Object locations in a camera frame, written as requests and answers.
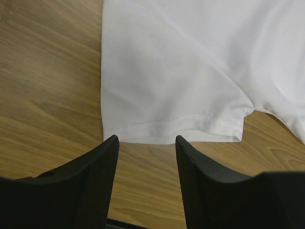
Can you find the white t shirt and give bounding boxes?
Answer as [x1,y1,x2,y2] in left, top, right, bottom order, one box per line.
[101,0,305,145]

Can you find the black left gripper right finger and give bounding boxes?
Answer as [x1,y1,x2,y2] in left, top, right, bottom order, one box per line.
[175,136,305,229]

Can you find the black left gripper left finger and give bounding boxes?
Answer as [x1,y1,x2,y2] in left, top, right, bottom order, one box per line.
[0,135,119,229]

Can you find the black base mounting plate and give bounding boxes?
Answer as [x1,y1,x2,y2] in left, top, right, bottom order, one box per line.
[105,218,143,229]

